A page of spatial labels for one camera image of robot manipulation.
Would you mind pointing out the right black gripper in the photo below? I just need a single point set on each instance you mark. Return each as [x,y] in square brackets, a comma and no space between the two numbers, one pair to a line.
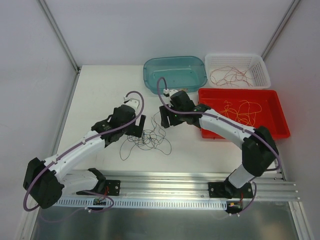
[167,115]

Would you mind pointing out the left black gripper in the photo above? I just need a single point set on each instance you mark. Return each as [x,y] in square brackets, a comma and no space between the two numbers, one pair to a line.
[136,126]

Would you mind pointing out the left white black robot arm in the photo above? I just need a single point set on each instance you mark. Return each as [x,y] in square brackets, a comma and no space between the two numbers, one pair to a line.
[47,180]

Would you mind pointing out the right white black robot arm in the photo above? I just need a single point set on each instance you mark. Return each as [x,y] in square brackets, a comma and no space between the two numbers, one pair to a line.
[258,148]

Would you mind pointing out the teal transparent plastic bin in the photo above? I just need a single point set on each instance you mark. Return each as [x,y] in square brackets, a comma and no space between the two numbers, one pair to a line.
[176,72]

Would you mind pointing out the white perforated plastic basket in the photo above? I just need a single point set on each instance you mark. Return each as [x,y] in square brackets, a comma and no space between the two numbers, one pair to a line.
[236,71]

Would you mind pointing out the red plastic tray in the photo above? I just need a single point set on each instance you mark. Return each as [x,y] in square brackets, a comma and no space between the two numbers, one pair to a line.
[252,107]

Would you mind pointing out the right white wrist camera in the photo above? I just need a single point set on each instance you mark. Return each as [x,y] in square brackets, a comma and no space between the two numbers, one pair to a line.
[169,92]

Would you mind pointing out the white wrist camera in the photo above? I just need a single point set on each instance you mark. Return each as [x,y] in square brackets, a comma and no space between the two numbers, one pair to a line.
[132,102]
[169,92]

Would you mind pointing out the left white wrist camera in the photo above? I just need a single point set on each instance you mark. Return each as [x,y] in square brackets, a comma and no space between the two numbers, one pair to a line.
[132,102]

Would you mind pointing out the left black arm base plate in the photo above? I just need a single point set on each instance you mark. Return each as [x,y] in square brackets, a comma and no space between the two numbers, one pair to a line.
[111,187]

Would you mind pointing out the white slotted cable duct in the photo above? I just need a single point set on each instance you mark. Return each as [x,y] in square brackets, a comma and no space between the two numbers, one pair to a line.
[142,203]

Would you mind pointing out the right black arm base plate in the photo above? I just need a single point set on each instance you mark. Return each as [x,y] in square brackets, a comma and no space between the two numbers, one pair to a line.
[221,190]

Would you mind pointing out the left aluminium frame post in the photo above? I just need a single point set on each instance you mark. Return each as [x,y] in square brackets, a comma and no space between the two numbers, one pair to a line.
[58,33]

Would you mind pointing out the aluminium frame post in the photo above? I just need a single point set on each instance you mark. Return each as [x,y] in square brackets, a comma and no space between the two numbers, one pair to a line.
[58,33]
[294,4]

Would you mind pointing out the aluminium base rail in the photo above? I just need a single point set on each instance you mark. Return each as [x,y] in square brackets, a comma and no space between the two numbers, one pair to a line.
[178,185]

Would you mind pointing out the right aluminium frame post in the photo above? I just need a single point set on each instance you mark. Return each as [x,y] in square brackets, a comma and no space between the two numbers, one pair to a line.
[294,4]

